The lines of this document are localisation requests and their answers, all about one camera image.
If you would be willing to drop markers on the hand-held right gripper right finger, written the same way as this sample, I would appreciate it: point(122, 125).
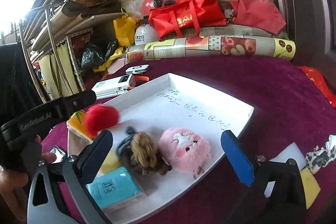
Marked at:
point(236, 158)

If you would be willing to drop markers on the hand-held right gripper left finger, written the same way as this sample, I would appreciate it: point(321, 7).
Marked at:
point(94, 158)

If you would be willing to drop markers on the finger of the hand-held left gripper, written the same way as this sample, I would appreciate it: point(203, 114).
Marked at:
point(81, 100)

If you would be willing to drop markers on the red fluffy pompom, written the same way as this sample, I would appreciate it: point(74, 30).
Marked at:
point(101, 119)

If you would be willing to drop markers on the pink plush toy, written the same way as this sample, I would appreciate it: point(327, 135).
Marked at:
point(183, 150)

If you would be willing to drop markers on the white cardboard box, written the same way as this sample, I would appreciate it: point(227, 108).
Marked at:
point(199, 108)

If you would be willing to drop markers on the person's left hand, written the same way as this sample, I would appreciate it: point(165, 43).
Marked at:
point(13, 187)

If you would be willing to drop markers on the yellow sponge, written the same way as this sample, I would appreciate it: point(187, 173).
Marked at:
point(309, 187)
point(110, 163)

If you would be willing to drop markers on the orange yellow cake toy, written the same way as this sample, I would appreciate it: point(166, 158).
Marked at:
point(77, 123)

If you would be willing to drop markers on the teal tissue pack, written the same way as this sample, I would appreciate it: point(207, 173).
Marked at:
point(115, 187)

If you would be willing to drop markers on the small mirror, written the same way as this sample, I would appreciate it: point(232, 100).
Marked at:
point(58, 152)

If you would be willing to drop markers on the white power bank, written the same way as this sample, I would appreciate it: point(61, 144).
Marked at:
point(115, 86)

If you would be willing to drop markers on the pale yellow curtain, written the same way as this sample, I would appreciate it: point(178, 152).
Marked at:
point(56, 69)

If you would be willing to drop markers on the black plastic bag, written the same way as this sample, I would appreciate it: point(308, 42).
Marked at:
point(95, 54)

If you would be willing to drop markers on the yellow cloth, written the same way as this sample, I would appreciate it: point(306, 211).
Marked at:
point(110, 61)

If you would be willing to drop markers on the pink pouch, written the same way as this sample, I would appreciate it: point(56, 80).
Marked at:
point(116, 66)

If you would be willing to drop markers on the brown grey yarn toy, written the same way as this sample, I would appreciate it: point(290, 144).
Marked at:
point(143, 150)

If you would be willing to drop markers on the white foam block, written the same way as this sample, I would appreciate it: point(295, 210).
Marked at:
point(286, 153)

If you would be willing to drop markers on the dark hanging garment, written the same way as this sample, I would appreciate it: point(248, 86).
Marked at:
point(18, 77)

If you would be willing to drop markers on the small white device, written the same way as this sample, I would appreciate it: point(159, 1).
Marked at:
point(137, 69)

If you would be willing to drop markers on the purple velvet tablecloth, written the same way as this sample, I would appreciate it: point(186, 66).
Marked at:
point(275, 95)

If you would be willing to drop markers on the metal shelf rack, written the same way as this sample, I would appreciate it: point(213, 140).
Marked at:
point(65, 19)

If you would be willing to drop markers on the yellow paper bag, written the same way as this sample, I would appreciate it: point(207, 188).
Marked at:
point(124, 29)

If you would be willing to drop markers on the leopard print cloth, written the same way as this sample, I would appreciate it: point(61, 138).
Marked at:
point(321, 155)

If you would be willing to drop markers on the white plastic jug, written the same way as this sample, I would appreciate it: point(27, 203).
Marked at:
point(145, 35)

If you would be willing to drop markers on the red printed packet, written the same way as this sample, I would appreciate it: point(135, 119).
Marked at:
point(319, 82)

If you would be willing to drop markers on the fruit printed oilcloth roll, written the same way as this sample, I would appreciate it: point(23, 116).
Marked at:
point(210, 47)

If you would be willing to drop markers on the red helmet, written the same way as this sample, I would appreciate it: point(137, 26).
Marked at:
point(155, 3)

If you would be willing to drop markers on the red tote bag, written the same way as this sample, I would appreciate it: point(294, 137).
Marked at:
point(186, 14)

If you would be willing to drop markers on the red plastic bag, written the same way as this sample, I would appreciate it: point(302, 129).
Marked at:
point(254, 6)

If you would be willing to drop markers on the grey panelled door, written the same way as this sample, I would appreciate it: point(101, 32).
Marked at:
point(302, 3)

